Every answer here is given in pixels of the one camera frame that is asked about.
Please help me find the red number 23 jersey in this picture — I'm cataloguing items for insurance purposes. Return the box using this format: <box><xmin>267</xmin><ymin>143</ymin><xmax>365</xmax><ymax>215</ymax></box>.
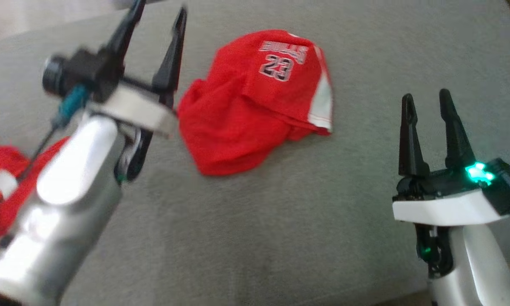
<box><xmin>177</xmin><ymin>29</ymin><xmax>334</xmax><ymax>177</ymax></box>

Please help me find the black left cable teal plug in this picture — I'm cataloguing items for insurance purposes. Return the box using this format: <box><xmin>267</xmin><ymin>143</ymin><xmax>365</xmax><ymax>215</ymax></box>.
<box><xmin>19</xmin><ymin>84</ymin><xmax>89</xmax><ymax>181</ymax></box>

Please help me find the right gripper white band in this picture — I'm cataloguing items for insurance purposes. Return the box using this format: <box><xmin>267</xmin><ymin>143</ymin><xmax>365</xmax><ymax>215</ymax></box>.
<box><xmin>392</xmin><ymin>88</ymin><xmax>506</xmax><ymax>279</ymax></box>

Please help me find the grey fabric sofa ottoman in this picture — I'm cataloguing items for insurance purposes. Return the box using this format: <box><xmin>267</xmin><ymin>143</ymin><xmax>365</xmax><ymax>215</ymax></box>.
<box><xmin>0</xmin><ymin>0</ymin><xmax>510</xmax><ymax>306</ymax></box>

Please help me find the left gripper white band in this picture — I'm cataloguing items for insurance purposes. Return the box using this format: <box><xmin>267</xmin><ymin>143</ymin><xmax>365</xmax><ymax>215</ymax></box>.
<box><xmin>87</xmin><ymin>0</ymin><xmax>188</xmax><ymax>183</ymax></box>

